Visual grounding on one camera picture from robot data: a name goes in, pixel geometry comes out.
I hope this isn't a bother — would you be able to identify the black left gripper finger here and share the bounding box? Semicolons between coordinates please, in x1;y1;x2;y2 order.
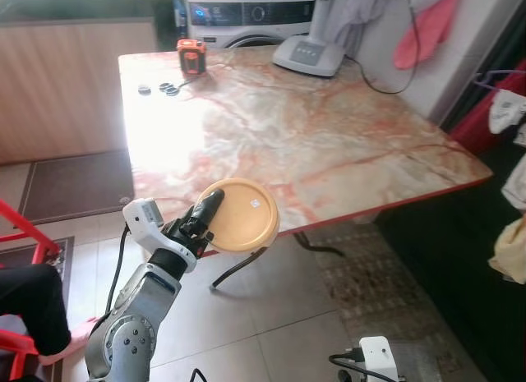
191;189;225;237

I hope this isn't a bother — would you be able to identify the black curved table leg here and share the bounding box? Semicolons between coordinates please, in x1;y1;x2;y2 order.
292;230;347;258
209;246;270;292

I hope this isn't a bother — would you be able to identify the brown door mat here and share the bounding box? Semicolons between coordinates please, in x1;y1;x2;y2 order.
20;149;137;227

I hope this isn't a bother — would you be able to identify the marble table with red edge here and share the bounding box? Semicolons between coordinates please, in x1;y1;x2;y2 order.
118;44;495;257

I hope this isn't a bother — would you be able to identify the orange black tape measure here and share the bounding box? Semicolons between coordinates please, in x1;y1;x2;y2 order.
177;39;207;76

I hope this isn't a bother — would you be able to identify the white cloth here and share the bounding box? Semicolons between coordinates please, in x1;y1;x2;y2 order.
501;154;526;212

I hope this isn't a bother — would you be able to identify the yellow cloth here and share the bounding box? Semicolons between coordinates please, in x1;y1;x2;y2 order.
491;216;526;284

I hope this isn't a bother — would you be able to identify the person's leg in black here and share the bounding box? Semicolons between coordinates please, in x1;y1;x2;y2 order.
0;264;98;366

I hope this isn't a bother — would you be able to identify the wooden cabinet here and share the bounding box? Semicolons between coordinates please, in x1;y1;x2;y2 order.
0;19;159;166

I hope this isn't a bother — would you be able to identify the patterned beige rug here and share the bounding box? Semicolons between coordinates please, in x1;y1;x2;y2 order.
308;222;486;382

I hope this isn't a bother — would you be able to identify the white fan base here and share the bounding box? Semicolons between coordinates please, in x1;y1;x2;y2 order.
272;0;350;78

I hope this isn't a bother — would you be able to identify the white washing machine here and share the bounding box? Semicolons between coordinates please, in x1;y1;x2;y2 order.
182;0;320;51

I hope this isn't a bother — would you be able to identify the white sock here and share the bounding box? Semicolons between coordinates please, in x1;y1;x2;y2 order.
489;90;526;136

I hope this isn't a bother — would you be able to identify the red laundry bag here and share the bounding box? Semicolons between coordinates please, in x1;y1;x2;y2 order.
448;60;526;153

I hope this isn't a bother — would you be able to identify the purple hanger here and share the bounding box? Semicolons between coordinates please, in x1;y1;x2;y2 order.
474;68;526;94

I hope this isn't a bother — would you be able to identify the grey cloth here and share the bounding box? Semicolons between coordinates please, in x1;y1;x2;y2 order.
325;0;428;58

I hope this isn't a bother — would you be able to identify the pink cloth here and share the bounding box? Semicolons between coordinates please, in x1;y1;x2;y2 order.
393;0;463;71

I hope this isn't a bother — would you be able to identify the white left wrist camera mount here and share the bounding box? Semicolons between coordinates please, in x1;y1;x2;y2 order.
122;198;201;274

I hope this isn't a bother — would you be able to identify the red chair frame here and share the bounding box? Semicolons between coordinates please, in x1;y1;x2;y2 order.
0;197;63;382

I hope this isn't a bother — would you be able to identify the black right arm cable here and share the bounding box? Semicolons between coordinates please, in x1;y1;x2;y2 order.
329;347;367;382

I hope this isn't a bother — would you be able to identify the black power cable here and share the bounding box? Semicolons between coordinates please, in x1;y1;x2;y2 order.
344;0;422;96

